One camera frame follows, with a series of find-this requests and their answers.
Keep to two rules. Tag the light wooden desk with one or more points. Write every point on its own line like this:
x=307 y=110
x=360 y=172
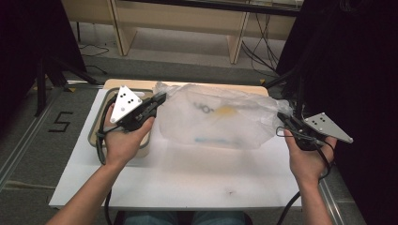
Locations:
x=178 y=18

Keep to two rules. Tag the person's legs in jeans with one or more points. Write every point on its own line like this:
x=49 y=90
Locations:
x=184 y=218

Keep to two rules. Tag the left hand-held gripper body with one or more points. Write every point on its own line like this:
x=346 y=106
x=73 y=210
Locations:
x=126 y=103

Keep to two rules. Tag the black curtain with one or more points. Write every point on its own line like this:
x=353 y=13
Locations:
x=28 y=40
x=359 y=78

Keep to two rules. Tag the white table cover sheet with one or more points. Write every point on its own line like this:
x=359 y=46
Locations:
x=187 y=181

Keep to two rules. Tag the beige plastic bin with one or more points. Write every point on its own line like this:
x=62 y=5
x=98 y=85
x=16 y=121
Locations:
x=97 y=125

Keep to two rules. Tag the black metal stand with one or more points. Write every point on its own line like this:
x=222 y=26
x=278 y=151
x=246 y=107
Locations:
x=294 y=78
x=54 y=75

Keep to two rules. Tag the person's left hand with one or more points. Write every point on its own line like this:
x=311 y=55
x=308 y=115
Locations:
x=125 y=143

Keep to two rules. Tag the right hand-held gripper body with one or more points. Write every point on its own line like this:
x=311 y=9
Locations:
x=328 y=128

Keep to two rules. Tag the clear plastic bag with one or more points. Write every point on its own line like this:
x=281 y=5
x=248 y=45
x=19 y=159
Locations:
x=219 y=122

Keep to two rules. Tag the metal floor rail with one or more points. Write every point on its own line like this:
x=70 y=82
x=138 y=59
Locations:
x=25 y=146
x=331 y=200

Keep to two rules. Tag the person's right hand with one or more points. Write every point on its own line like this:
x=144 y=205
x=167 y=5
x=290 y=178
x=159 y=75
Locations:
x=308 y=165

